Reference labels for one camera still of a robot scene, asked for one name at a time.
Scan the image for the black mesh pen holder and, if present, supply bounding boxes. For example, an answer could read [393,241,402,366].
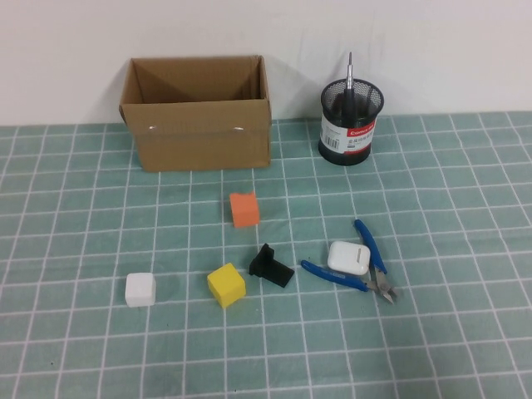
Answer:
[318,76,386,166]

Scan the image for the yellow foam block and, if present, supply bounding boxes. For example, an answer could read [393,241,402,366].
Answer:
[206,263,247,310]

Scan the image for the black handled screwdriver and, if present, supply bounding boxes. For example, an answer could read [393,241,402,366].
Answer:
[334,52,359,121]

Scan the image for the brown cardboard box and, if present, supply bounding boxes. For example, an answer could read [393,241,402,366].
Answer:
[118,55,273,173]

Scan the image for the white foam block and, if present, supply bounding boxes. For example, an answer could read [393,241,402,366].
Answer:
[125,272,158,308]

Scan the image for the white earbuds case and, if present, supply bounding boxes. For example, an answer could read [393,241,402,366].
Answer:
[327,241,372,277]

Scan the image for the orange foam block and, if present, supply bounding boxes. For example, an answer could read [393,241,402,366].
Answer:
[229,191,261,229]

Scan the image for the blue handled wire cutters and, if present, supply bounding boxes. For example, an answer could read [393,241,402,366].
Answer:
[300,219,403,306]

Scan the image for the green grid tablecloth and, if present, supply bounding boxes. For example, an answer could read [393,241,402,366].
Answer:
[0,111,532,399]

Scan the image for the black plastic bracket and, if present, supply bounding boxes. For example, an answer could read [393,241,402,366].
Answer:
[248,243,296,289]

